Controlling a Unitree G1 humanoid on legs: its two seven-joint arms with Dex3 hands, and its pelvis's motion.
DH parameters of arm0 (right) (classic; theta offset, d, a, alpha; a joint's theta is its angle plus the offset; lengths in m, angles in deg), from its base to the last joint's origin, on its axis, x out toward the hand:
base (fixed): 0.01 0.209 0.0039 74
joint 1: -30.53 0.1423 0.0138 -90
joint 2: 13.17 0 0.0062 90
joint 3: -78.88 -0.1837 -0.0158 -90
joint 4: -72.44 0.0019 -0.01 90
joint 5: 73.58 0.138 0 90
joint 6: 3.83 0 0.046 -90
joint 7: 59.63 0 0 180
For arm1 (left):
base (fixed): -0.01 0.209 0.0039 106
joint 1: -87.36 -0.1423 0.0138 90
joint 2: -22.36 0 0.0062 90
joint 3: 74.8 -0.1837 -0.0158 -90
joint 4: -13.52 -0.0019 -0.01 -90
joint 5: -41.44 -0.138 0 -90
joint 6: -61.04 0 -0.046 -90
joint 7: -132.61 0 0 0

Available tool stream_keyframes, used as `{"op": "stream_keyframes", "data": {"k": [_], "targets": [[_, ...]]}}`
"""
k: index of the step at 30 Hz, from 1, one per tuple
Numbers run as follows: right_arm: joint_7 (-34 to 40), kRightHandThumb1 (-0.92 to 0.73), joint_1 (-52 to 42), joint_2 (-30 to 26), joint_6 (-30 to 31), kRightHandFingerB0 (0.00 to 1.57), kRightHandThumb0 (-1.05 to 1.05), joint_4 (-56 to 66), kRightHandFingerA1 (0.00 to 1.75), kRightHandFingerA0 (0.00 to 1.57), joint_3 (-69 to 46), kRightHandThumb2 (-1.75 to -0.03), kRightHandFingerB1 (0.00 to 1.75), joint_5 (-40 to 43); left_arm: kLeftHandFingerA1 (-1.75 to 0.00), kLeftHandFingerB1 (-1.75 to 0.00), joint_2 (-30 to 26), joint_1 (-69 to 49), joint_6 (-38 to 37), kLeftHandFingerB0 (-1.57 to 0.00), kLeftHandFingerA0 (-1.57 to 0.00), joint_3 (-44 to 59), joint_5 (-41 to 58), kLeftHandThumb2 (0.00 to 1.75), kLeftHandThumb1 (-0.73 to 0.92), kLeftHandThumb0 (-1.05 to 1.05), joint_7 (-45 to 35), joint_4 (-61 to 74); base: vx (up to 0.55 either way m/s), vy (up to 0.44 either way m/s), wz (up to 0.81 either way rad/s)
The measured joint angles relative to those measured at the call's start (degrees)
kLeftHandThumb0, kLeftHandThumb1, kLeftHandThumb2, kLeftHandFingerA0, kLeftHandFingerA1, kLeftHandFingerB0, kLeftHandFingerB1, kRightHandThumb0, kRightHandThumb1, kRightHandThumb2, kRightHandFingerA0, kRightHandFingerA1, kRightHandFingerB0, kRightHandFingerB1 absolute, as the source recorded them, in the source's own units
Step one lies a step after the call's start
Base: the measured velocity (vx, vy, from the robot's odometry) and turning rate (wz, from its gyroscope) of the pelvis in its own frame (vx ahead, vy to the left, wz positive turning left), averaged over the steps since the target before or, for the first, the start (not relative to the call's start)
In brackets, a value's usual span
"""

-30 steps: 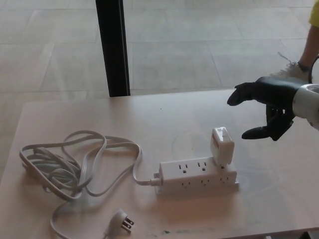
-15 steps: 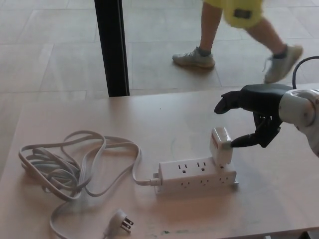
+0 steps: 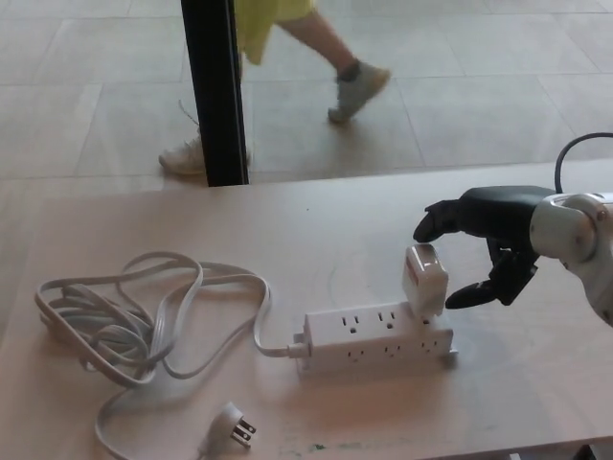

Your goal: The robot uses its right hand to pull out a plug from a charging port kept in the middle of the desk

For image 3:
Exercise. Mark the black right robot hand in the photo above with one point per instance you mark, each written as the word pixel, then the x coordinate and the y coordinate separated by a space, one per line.
pixel 503 211

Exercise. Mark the white square charger adapter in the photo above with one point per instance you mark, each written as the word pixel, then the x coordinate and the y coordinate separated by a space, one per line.
pixel 425 282

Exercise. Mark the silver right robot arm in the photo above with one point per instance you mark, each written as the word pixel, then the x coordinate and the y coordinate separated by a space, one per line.
pixel 574 235

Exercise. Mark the white three-prong angled plug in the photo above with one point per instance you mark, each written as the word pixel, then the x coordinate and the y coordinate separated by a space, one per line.
pixel 229 421

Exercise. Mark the white six-outlet power strip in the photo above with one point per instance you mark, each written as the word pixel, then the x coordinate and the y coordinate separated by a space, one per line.
pixel 328 335

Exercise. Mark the person in yellow skirt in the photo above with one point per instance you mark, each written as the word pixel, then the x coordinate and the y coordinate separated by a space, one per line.
pixel 325 38

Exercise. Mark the dark frame part below desk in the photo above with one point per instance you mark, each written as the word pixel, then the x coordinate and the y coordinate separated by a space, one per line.
pixel 601 453

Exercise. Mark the black vertical window post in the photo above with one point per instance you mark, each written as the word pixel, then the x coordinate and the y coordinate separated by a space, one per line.
pixel 213 96

